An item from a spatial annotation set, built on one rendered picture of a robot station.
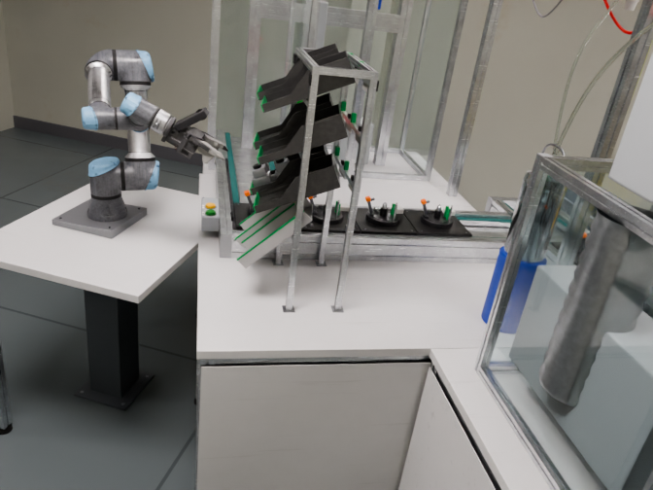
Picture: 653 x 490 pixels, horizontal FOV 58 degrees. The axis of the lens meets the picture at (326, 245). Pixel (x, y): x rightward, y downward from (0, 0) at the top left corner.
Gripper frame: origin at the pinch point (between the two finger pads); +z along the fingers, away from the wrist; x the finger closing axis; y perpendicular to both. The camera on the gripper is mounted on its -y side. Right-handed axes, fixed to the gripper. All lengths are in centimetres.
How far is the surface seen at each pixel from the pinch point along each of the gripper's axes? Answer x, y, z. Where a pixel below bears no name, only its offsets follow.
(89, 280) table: 19, 57, -18
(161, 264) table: 3.2, 49.1, 0.6
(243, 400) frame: 50, 50, 41
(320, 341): 41, 23, 53
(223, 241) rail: -7.0, 34.0, 16.5
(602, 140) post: -2, -71, 107
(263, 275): 3.4, 33.1, 34.3
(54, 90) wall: -387, 179, -157
